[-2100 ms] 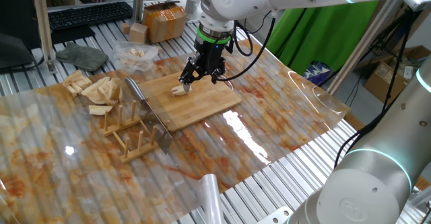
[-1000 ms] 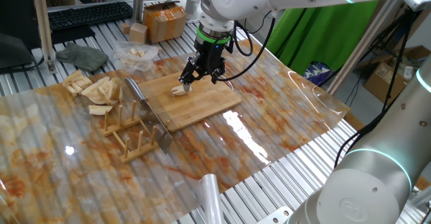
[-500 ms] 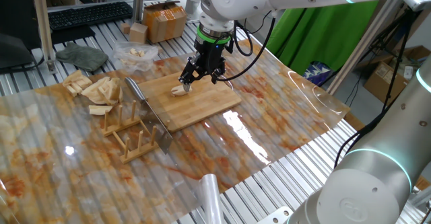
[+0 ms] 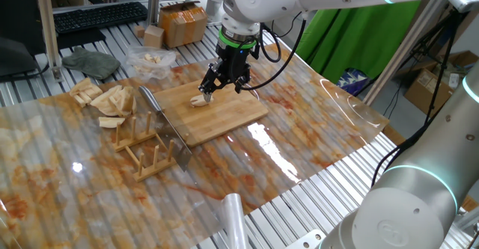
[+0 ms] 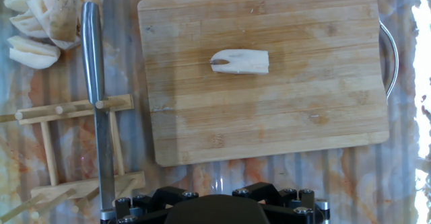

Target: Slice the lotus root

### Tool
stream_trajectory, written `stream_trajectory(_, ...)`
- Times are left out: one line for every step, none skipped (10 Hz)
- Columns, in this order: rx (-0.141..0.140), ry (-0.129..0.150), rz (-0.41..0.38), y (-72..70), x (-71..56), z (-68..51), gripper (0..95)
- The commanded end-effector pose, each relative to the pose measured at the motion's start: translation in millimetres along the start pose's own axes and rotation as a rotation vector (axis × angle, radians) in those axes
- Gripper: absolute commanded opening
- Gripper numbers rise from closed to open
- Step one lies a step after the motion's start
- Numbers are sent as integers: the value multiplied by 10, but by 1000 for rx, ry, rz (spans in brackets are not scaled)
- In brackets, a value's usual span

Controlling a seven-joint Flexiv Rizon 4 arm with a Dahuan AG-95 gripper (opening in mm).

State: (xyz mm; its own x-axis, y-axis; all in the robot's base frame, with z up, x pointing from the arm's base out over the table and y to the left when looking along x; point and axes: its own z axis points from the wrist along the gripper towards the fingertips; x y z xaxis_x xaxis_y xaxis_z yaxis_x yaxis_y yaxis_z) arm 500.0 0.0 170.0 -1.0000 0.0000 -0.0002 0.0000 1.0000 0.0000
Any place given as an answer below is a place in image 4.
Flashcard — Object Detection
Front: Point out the aluminium frame post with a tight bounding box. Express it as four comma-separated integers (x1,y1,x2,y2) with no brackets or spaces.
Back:
147,0,162,25
33,0,64,82
362,0,450,106

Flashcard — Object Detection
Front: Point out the black computer keyboard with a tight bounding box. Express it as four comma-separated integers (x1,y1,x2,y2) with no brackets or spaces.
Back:
53,1,149,35

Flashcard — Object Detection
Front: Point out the black cable bundle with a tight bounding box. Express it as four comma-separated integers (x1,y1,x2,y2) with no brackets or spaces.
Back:
370,105,442,188

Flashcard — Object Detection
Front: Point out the bamboo cutting board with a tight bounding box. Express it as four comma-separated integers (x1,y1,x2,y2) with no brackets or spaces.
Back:
152,77,269,148

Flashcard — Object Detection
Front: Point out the taped cardboard box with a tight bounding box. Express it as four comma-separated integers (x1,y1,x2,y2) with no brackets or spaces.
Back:
158,1,209,49

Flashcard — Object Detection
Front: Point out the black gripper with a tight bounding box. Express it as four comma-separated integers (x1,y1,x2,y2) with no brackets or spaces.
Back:
198,39,261,102

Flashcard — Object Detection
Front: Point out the wooden peg rack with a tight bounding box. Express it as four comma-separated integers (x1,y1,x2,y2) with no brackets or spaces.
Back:
113,110,177,183

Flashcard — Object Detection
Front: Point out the marble pattern plastic mat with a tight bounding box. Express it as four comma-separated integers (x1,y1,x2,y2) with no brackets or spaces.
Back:
0,42,391,249

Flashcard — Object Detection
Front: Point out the grey camera housing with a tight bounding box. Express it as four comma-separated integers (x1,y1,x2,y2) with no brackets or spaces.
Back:
448,0,479,13

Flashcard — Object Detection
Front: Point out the thick black camera cable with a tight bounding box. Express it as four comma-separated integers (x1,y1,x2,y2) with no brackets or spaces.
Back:
239,11,308,92

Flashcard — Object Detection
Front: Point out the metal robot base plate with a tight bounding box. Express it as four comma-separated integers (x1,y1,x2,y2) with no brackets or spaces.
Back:
286,229,326,249

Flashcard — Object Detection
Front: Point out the lotus root half piece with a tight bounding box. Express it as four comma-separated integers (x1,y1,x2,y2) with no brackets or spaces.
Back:
189,93,215,108

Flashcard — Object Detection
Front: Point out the black flat desk pad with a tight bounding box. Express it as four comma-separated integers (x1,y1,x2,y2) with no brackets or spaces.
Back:
55,27,108,51

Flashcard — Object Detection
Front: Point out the lotus root wedge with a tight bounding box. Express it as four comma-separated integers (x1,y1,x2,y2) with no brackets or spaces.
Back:
98,116,126,129

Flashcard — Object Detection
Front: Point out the open cardboard box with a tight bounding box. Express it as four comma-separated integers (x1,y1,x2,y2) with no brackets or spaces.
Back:
403,50,479,117

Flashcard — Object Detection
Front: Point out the black tripod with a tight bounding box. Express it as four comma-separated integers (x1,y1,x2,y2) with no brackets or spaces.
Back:
409,9,469,125

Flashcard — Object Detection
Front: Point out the clear plastic film roll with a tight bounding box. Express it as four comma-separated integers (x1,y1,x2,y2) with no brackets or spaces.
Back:
219,192,250,249

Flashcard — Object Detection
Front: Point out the black computer monitor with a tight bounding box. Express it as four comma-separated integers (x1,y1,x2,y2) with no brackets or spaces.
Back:
0,0,49,80

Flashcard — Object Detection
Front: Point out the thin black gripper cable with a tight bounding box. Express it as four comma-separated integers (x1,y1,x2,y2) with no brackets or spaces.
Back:
259,23,282,64

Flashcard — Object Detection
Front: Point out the grey green cloth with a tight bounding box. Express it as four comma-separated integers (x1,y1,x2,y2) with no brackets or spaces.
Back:
61,46,121,80

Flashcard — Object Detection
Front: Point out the lotus root stick piece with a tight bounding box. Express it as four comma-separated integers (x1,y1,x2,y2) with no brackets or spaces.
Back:
76,85,104,108
69,77,94,97

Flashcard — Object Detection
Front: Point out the steel cleaver knife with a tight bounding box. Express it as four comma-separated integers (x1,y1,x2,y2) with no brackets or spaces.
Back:
138,85,194,173

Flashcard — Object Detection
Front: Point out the green fabric backdrop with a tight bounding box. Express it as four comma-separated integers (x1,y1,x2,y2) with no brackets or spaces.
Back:
295,0,422,85

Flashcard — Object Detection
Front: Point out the blue white patterned bag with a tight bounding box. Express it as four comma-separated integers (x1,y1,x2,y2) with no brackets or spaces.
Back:
336,68,370,96

